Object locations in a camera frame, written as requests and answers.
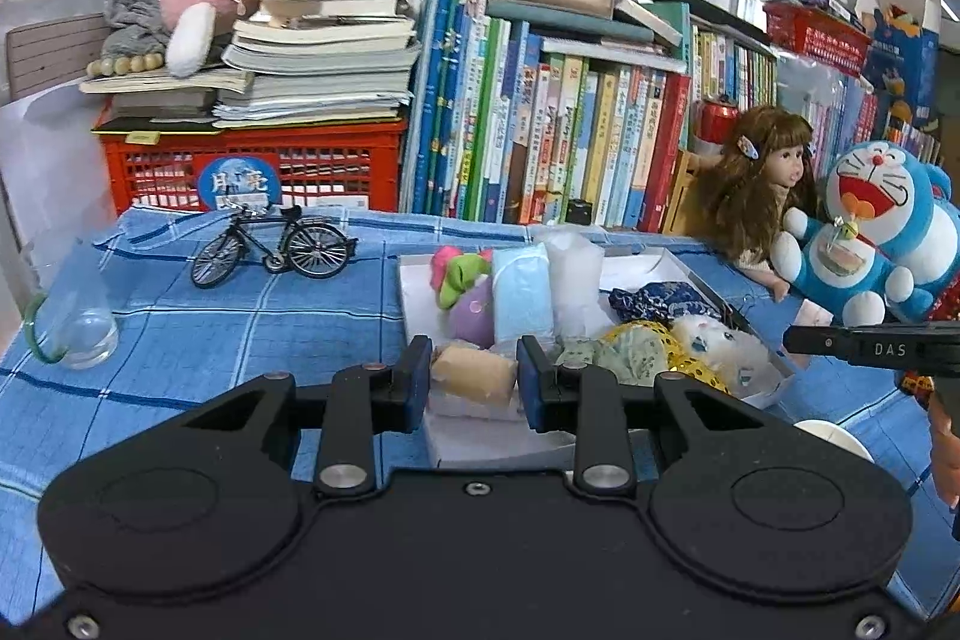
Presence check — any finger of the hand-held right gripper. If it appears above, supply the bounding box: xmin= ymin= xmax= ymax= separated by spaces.
xmin=783 ymin=324 xmax=853 ymax=364

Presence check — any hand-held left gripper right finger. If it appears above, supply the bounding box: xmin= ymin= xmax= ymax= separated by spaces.
xmin=517 ymin=335 xmax=767 ymax=498

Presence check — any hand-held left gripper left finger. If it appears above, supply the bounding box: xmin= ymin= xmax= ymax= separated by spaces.
xmin=180 ymin=335 xmax=434 ymax=497

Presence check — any beige sponge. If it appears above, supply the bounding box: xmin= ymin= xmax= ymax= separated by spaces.
xmin=430 ymin=344 xmax=520 ymax=407

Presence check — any white cardboard box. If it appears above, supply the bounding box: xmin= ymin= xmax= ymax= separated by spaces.
xmin=396 ymin=244 xmax=797 ymax=470

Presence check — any blue face mask pack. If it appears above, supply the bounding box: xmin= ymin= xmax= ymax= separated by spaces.
xmin=491 ymin=244 xmax=556 ymax=345

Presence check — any green floral cloth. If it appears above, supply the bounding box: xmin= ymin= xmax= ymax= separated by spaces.
xmin=555 ymin=329 xmax=670 ymax=386

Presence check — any white translucent plastic bag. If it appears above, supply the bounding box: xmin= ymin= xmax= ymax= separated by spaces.
xmin=541 ymin=231 xmax=605 ymax=341

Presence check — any pink and green plush flower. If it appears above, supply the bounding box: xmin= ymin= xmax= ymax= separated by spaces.
xmin=429 ymin=246 xmax=492 ymax=311

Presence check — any dark blue patterned cloth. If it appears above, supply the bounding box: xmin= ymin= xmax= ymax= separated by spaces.
xmin=607 ymin=281 xmax=712 ymax=324

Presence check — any person's right hand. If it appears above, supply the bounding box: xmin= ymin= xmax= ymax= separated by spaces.
xmin=928 ymin=377 xmax=960 ymax=507

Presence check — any red patterned woven bag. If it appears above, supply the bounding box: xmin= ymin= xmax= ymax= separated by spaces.
xmin=900 ymin=287 xmax=960 ymax=399

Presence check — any purple plush toy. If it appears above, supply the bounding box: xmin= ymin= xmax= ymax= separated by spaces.
xmin=448 ymin=276 xmax=496 ymax=348

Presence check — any white plush cat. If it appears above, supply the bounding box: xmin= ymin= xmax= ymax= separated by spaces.
xmin=670 ymin=314 xmax=777 ymax=397

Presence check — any blue cat plush toy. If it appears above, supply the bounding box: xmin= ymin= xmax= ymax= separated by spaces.
xmin=772 ymin=140 xmax=960 ymax=326

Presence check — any black model bicycle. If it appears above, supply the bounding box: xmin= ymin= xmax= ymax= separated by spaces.
xmin=189 ymin=203 xmax=359 ymax=290

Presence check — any brown-haired doll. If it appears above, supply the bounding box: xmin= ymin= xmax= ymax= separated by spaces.
xmin=709 ymin=107 xmax=822 ymax=302

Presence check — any wooden bookend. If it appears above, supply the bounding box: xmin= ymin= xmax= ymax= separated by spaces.
xmin=664 ymin=149 xmax=706 ymax=235

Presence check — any blue checked tablecloth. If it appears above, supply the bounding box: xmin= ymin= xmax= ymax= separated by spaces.
xmin=0 ymin=206 xmax=960 ymax=618

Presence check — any red plastic crate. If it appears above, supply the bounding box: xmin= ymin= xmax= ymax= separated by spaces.
xmin=96 ymin=119 xmax=410 ymax=217

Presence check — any row of upright books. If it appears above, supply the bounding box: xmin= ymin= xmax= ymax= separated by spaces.
xmin=397 ymin=0 xmax=942 ymax=232

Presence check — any red drink can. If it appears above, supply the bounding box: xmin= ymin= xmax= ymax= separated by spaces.
xmin=694 ymin=96 xmax=743 ymax=157

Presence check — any clear plastic bag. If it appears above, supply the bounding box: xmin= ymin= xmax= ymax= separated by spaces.
xmin=776 ymin=53 xmax=863 ymax=110

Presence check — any blue printed carton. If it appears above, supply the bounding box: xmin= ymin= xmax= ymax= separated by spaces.
xmin=862 ymin=0 xmax=942 ymax=124

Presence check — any red plastic basket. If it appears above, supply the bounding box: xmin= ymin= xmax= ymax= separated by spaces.
xmin=763 ymin=1 xmax=872 ymax=79

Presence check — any stack of flat books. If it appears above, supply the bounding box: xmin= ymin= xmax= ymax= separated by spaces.
xmin=79 ymin=0 xmax=422 ymax=131

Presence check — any clear glass flask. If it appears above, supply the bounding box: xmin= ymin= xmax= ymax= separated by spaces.
xmin=22 ymin=237 xmax=121 ymax=372

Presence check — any dark green flat book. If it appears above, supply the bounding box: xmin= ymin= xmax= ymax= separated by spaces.
xmin=486 ymin=0 xmax=676 ymax=45

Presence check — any grey plush toy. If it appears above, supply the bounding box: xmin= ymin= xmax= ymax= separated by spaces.
xmin=101 ymin=0 xmax=173 ymax=60

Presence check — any wooden slat board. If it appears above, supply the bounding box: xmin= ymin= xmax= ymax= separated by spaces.
xmin=6 ymin=14 xmax=113 ymax=103

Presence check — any wooden bead string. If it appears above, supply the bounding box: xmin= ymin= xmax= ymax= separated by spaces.
xmin=85 ymin=53 xmax=166 ymax=80

